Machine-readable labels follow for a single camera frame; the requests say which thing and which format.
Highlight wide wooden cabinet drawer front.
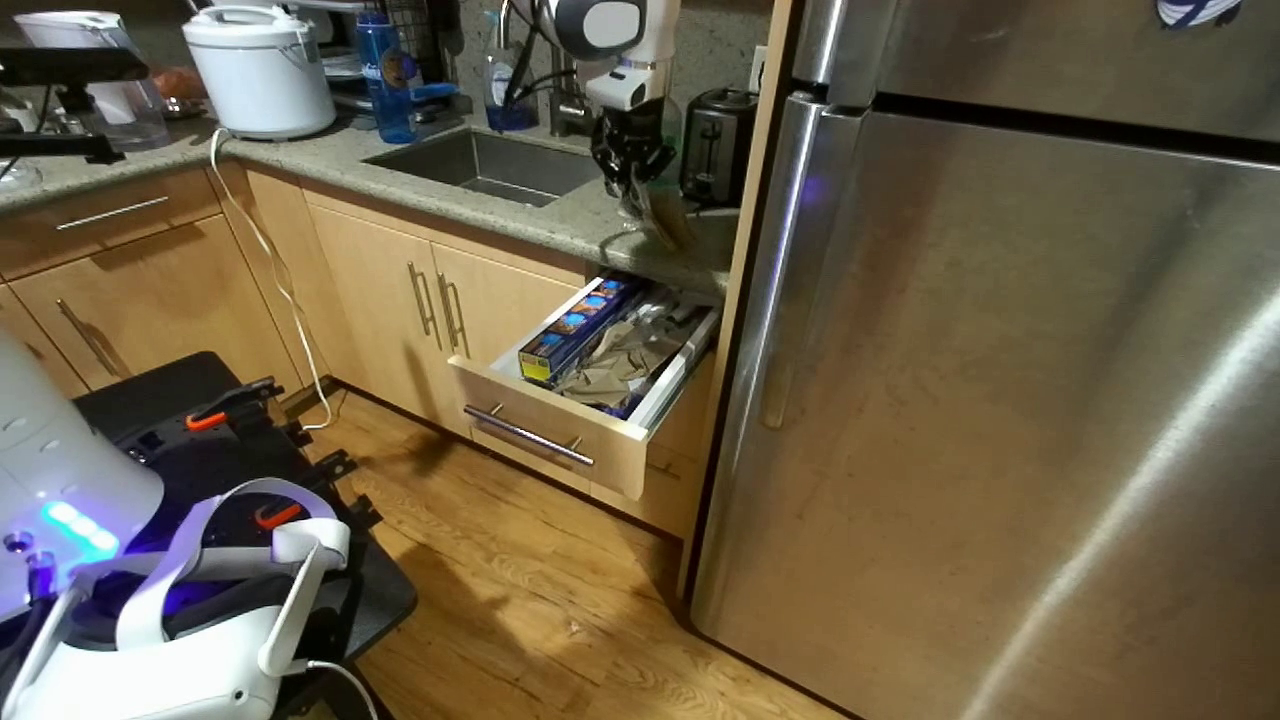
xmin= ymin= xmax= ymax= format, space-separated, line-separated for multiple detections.
xmin=0 ymin=163 xmax=224 ymax=276

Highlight white and brown paper stack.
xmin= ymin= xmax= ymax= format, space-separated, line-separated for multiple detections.
xmin=597 ymin=175 xmax=738 ymax=293

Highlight white headset cable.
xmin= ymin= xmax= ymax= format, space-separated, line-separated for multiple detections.
xmin=283 ymin=656 xmax=382 ymax=720

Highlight slanted metal cabinet handle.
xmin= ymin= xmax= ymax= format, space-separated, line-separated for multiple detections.
xmin=52 ymin=297 xmax=131 ymax=380

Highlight blue white fridge magnet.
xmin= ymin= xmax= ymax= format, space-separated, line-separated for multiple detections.
xmin=1151 ymin=0 xmax=1249 ymax=32

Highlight white box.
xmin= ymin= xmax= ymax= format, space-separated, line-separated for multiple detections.
xmin=10 ymin=6 xmax=131 ymax=55

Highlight metal cabinet door handle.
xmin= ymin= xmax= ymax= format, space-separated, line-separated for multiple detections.
xmin=437 ymin=271 xmax=473 ymax=358
xmin=402 ymin=259 xmax=438 ymax=347

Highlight blue foil box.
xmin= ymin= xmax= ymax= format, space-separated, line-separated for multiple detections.
xmin=517 ymin=276 xmax=642 ymax=391

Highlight black toaster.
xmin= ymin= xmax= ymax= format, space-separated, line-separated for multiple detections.
xmin=677 ymin=82 xmax=760 ymax=213

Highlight white drawer with wooden front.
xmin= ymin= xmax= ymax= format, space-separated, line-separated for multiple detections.
xmin=443 ymin=271 xmax=722 ymax=509

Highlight steel kitchen sink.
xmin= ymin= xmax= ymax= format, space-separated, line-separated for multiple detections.
xmin=359 ymin=124 xmax=606 ymax=213

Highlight long metal cabinet drawer handle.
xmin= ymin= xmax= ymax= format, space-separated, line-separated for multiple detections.
xmin=52 ymin=191 xmax=175 ymax=234

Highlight white rounded device blue light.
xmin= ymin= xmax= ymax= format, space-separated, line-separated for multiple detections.
xmin=0 ymin=333 xmax=168 ymax=625

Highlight clear plastic container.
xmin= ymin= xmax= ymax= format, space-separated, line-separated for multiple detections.
xmin=86 ymin=75 xmax=175 ymax=151

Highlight tall wooden side panel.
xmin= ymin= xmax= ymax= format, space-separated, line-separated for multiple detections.
xmin=672 ymin=0 xmax=804 ymax=610

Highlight metal bar drawer handle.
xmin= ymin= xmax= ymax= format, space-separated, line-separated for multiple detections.
xmin=457 ymin=399 xmax=601 ymax=472

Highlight white VR headset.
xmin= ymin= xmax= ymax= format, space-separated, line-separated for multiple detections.
xmin=0 ymin=477 xmax=356 ymax=720

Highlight crumpled brown paper bags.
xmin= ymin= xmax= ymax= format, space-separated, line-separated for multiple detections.
xmin=551 ymin=293 xmax=712 ymax=420

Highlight white rice cooker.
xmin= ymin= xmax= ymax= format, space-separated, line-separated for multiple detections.
xmin=179 ymin=0 xmax=340 ymax=143

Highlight clear bottle blue label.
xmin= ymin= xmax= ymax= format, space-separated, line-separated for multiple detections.
xmin=478 ymin=43 xmax=541 ymax=137

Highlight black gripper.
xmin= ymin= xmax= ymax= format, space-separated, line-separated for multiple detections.
xmin=588 ymin=104 xmax=680 ymax=214

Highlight stainless steel refrigerator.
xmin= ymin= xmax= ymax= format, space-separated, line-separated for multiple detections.
xmin=687 ymin=0 xmax=1280 ymax=720

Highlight black orange clamp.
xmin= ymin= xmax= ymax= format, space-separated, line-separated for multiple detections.
xmin=157 ymin=374 xmax=286 ymax=450
xmin=244 ymin=488 xmax=382 ymax=539

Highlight large wooden cabinet door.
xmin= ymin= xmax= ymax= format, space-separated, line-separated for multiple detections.
xmin=2 ymin=223 xmax=304 ymax=395

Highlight white power cable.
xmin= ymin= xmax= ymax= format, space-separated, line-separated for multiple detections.
xmin=204 ymin=124 xmax=340 ymax=436

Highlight black flat device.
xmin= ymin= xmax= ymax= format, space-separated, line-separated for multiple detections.
xmin=0 ymin=43 xmax=152 ymax=86

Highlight blue dish soap bottle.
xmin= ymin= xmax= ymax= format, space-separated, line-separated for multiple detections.
xmin=356 ymin=2 xmax=463 ymax=147

